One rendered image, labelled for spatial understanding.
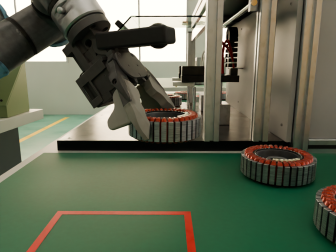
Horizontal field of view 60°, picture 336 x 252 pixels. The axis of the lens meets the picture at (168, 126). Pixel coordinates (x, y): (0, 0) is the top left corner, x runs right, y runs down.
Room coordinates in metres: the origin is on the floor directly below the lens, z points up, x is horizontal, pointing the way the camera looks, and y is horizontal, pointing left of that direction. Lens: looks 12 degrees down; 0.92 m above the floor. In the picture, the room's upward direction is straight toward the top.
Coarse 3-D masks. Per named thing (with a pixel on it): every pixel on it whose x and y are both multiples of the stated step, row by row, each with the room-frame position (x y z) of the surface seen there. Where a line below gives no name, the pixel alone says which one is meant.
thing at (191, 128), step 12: (156, 108) 0.48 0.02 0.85; (168, 108) 0.48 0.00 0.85; (180, 108) 0.48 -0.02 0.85; (156, 120) 0.39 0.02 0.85; (168, 120) 0.39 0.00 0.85; (180, 120) 0.40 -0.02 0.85; (192, 120) 0.40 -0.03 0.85; (132, 132) 0.41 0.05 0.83; (156, 132) 0.39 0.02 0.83; (168, 132) 0.39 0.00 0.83; (180, 132) 0.39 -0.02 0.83; (192, 132) 0.40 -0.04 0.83
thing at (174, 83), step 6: (186, 66) 0.75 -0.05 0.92; (192, 66) 0.75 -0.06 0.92; (198, 66) 0.75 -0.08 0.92; (186, 72) 0.75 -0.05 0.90; (192, 72) 0.75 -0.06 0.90; (198, 72) 0.75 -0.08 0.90; (180, 78) 0.81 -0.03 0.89; (186, 78) 0.75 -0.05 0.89; (192, 78) 0.75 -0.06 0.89; (198, 78) 0.75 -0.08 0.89; (222, 78) 0.74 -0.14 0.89; (228, 78) 0.74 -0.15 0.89; (234, 78) 0.74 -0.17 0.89; (174, 84) 0.75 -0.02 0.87; (180, 84) 0.75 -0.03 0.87; (186, 84) 0.75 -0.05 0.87; (192, 84) 0.75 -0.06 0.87
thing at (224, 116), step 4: (220, 104) 0.74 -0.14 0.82; (224, 104) 0.74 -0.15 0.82; (228, 104) 0.74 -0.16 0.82; (220, 108) 0.74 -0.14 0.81; (224, 108) 0.74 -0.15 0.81; (228, 108) 0.74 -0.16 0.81; (220, 112) 0.74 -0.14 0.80; (224, 112) 0.74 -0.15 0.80; (228, 112) 0.74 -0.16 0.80; (220, 116) 0.74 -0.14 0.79; (224, 116) 0.74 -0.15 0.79; (228, 116) 0.74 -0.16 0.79; (220, 120) 0.74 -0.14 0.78; (224, 120) 0.74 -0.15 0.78; (228, 120) 0.74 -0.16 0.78; (220, 124) 0.74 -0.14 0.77; (224, 124) 0.74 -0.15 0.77; (228, 124) 0.74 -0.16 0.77
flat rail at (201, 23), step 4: (204, 12) 0.70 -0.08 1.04; (204, 16) 0.70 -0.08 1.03; (200, 20) 0.79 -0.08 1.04; (204, 20) 0.70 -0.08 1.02; (196, 24) 0.91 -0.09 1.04; (200, 24) 0.79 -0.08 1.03; (204, 24) 0.70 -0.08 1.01; (196, 28) 0.91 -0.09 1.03; (200, 28) 0.79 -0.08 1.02; (204, 28) 0.76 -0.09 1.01; (192, 32) 1.07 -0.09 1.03; (196, 32) 0.91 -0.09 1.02; (200, 32) 0.85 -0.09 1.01; (192, 36) 1.06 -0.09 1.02; (196, 36) 0.97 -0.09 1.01; (192, 40) 1.12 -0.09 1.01
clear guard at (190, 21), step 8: (136, 16) 0.90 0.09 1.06; (144, 16) 0.90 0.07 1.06; (152, 16) 0.90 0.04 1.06; (160, 16) 0.90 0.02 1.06; (168, 16) 0.90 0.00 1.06; (176, 16) 0.90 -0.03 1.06; (184, 16) 0.90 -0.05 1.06; (192, 16) 0.90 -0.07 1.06; (200, 16) 0.90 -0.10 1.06; (128, 24) 0.94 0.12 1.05; (136, 24) 1.04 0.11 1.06; (144, 24) 1.06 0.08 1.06; (168, 24) 1.06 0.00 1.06; (176, 24) 1.06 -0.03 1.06; (184, 24) 1.06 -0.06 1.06; (192, 24) 1.06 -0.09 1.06
